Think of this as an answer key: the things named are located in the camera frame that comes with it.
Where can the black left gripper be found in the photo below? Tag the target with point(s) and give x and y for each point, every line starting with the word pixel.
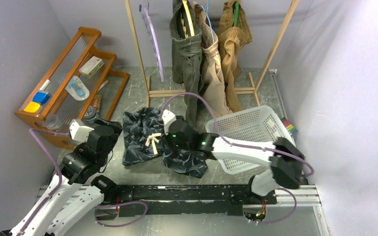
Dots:
pixel 116 125

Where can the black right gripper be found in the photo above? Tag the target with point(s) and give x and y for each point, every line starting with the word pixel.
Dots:
pixel 166 140

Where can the dark shark print shorts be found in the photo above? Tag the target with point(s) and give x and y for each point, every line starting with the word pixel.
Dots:
pixel 144 140

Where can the olive green shorts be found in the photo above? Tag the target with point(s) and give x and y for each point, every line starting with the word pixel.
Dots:
pixel 186 51

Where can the lilac plastic hanger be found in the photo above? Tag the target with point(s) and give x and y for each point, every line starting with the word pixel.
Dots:
pixel 145 13

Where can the wooden hanger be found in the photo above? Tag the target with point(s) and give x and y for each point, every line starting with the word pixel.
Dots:
pixel 186 20

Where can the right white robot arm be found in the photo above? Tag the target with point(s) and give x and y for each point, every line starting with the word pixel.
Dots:
pixel 283 161

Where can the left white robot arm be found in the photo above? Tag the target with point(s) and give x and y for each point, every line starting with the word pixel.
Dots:
pixel 51 215

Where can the beige shorts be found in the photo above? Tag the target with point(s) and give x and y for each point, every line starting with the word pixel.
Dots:
pixel 211 71

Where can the tan brown shorts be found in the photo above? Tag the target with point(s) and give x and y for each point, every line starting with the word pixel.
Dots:
pixel 234 34

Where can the green hanger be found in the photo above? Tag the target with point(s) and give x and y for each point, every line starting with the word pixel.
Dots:
pixel 236 7

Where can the white blue round jar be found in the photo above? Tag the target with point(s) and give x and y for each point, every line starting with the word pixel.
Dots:
pixel 91 115

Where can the white pen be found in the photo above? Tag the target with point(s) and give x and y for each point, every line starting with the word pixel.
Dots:
pixel 103 85

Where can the orange wooden shelf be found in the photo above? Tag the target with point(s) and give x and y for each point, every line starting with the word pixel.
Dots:
pixel 78 51

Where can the white blue packaged item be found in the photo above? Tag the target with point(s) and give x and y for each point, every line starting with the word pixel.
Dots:
pixel 77 89

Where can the clear plastic cup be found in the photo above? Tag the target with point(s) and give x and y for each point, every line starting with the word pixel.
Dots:
pixel 52 122

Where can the white red box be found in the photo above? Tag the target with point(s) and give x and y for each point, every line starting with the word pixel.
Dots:
pixel 91 67

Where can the blue sponge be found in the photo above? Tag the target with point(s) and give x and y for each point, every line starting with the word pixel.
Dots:
pixel 41 97

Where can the white tube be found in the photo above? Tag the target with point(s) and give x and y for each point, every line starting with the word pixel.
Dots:
pixel 45 84

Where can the yellow sponge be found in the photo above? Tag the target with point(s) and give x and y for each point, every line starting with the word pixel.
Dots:
pixel 33 107

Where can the white plastic laundry basket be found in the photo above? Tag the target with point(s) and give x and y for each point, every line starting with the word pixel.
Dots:
pixel 257 124

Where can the colourful striped card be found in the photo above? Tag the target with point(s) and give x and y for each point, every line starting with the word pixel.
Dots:
pixel 289 126

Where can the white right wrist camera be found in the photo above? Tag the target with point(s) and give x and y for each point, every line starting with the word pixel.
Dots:
pixel 168 118

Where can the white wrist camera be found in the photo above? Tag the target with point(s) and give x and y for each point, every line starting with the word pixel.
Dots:
pixel 168 118
pixel 79 131

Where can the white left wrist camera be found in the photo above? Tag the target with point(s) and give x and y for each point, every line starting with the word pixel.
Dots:
pixel 79 131

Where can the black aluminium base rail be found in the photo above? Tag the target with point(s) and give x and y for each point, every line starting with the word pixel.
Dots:
pixel 232 199

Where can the blue wire hanger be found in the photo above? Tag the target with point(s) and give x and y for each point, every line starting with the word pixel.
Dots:
pixel 199 8

